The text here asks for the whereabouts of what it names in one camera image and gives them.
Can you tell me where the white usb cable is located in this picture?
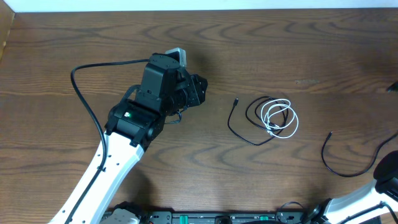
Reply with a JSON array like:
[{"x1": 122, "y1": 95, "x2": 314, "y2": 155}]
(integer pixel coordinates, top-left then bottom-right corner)
[{"x1": 259, "y1": 98, "x2": 300, "y2": 139}]

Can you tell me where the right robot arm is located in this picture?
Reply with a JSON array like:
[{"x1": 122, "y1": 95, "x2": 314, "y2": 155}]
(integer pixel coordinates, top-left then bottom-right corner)
[{"x1": 304, "y1": 151, "x2": 397, "y2": 223}]

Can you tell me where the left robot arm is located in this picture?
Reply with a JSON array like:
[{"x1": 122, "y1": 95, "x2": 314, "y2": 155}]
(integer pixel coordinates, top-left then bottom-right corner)
[{"x1": 51, "y1": 48, "x2": 208, "y2": 223}]

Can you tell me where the cardboard side panel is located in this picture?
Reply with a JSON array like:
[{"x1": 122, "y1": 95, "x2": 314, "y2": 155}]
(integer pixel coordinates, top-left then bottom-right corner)
[{"x1": 0, "y1": 0, "x2": 15, "y2": 58}]

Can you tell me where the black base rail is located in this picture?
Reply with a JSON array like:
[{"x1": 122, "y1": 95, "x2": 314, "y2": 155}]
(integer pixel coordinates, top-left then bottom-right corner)
[{"x1": 138, "y1": 212, "x2": 303, "y2": 224}]

